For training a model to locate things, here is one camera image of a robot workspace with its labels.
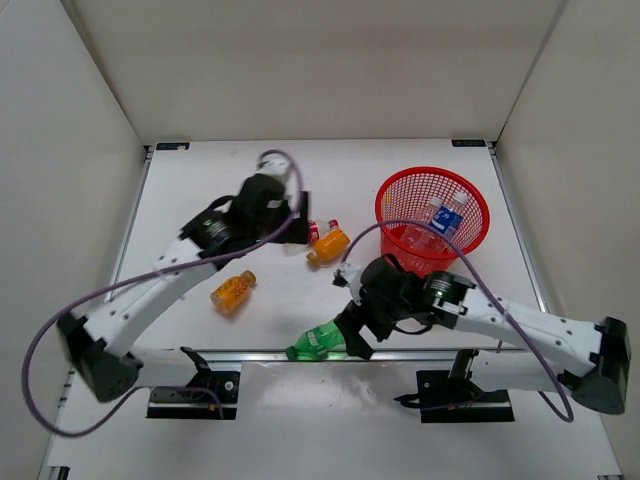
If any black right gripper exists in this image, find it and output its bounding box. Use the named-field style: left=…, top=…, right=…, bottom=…
left=336, top=286, right=410, bottom=357

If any clear bottle with red label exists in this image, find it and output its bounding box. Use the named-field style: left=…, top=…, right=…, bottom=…
left=308, top=219, right=339, bottom=246

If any green plastic bottle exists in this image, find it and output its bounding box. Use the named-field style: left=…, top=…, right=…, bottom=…
left=285, top=320, right=346, bottom=361

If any orange juice bottle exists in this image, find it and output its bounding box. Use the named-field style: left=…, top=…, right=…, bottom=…
left=306, top=228, right=350, bottom=268

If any orange patterned label bottle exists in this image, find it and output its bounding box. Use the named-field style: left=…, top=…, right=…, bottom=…
left=210, top=270, right=257, bottom=315

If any clear water bottle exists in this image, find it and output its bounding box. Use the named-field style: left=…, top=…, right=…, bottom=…
left=400, top=196, right=445, bottom=254

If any blue label water bottle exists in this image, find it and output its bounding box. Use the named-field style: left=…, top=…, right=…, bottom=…
left=429, top=191, right=469, bottom=239

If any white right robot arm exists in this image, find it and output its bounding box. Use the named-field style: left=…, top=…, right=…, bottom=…
left=333, top=255, right=631, bottom=415

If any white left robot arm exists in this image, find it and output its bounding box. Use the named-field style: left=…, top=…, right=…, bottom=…
left=56, top=171, right=309, bottom=403

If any red mesh plastic bin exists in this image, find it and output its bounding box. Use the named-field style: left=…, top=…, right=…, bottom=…
left=375, top=166, right=490, bottom=276

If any left corner label sticker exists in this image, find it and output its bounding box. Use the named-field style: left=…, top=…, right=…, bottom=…
left=155, top=142, right=190, bottom=151

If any corner label sticker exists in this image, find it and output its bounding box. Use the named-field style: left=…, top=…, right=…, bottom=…
left=155, top=142, right=190, bottom=151
left=451, top=139, right=486, bottom=148

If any right corner label sticker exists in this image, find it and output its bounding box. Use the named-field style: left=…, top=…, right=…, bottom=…
left=451, top=139, right=486, bottom=148

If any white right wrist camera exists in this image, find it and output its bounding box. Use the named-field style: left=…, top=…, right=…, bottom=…
left=333, top=262, right=364, bottom=306

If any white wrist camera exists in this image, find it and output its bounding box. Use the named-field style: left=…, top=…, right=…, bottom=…
left=256, top=157, right=291, bottom=184
left=333, top=262, right=364, bottom=306

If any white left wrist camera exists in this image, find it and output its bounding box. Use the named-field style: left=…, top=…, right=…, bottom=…
left=256, top=157, right=291, bottom=184

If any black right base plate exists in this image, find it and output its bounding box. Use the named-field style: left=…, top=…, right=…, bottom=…
left=394, top=370, right=515, bottom=424

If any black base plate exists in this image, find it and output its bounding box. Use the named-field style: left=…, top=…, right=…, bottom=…
left=394, top=370, right=515, bottom=424
left=146, top=363, right=241, bottom=421

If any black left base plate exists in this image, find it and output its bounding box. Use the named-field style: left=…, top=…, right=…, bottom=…
left=146, top=363, right=241, bottom=421

